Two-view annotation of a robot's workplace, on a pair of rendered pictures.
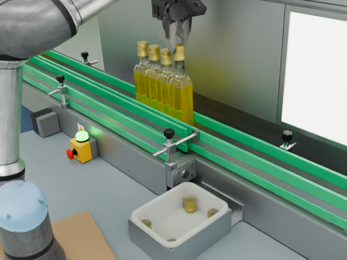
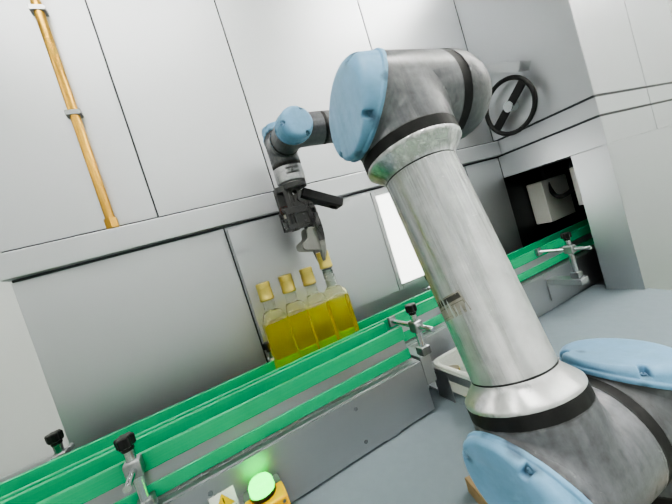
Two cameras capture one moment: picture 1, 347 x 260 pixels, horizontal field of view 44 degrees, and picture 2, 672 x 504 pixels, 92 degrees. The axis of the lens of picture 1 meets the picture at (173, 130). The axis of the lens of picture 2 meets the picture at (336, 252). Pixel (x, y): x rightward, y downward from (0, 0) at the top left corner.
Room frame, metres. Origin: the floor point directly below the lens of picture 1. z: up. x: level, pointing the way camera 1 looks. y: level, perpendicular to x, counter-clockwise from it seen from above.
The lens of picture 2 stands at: (0.95, 0.78, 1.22)
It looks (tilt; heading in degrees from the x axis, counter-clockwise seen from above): 3 degrees down; 287
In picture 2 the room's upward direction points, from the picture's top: 17 degrees counter-clockwise
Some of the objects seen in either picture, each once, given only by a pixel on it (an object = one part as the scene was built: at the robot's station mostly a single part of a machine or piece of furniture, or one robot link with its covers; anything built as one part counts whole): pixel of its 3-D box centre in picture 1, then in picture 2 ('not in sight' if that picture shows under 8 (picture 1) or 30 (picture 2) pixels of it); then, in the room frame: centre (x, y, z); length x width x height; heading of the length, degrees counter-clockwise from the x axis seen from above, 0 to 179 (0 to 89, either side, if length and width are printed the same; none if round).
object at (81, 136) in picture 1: (81, 135); (261, 485); (1.34, 0.32, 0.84); 0.04 x 0.04 x 0.03
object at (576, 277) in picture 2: not in sight; (566, 266); (0.57, -0.42, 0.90); 0.17 x 0.05 x 0.23; 131
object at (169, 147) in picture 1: (176, 146); (411, 327); (1.06, -0.01, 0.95); 0.17 x 0.03 x 0.12; 131
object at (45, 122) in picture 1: (45, 123); not in sight; (1.55, 0.51, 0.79); 0.08 x 0.08 x 0.08; 41
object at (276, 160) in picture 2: not in sight; (281, 146); (1.24, -0.01, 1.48); 0.09 x 0.08 x 0.11; 129
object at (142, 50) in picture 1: (142, 48); (264, 291); (1.36, 0.09, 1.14); 0.04 x 0.04 x 0.04
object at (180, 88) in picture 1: (181, 107); (344, 323); (1.23, -0.03, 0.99); 0.06 x 0.06 x 0.21; 41
